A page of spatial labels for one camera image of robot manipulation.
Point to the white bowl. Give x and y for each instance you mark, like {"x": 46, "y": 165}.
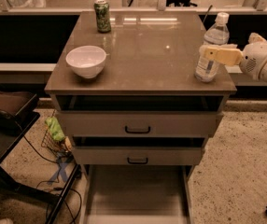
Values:
{"x": 86, "y": 61}

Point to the green soda can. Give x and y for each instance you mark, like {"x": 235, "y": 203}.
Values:
{"x": 101, "y": 8}

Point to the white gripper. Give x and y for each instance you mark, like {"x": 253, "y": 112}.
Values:
{"x": 255, "y": 58}

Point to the clear plastic water bottle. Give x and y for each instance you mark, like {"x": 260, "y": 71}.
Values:
{"x": 214, "y": 39}

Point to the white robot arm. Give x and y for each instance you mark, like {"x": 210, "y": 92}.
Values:
{"x": 252, "y": 60}

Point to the green bag in basket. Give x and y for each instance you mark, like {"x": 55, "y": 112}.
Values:
{"x": 54, "y": 129}

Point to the drawer black handle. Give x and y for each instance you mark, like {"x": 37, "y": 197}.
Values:
{"x": 130, "y": 130}
{"x": 137, "y": 161}

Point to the wire basket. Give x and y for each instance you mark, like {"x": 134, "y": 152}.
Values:
{"x": 59, "y": 149}

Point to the black side cart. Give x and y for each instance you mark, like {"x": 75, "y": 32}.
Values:
{"x": 17, "y": 116}

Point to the middle drawer black handle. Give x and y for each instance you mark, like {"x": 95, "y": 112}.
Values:
{"x": 137, "y": 161}

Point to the upper drawer black handle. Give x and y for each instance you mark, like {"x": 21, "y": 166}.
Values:
{"x": 130, "y": 130}

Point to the open bottom drawer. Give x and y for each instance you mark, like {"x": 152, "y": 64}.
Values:
{"x": 120, "y": 194}

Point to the grey drawer cabinet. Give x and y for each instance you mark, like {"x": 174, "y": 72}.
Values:
{"x": 148, "y": 80}

